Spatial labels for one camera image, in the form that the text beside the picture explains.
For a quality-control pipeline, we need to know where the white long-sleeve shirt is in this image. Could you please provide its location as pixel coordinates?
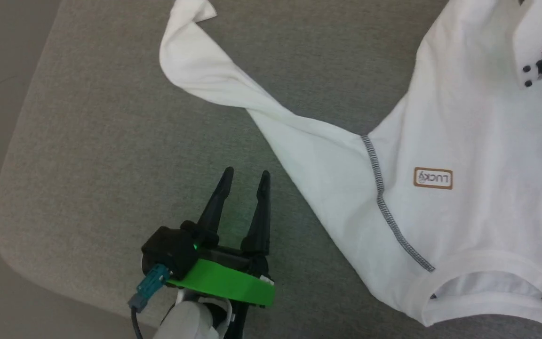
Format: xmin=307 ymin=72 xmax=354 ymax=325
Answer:
xmin=159 ymin=0 xmax=542 ymax=333

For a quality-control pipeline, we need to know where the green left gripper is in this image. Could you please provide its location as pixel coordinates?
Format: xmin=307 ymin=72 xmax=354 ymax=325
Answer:
xmin=167 ymin=167 xmax=277 ymax=309

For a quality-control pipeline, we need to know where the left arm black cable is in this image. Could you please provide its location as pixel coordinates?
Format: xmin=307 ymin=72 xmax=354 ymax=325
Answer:
xmin=128 ymin=263 xmax=174 ymax=339

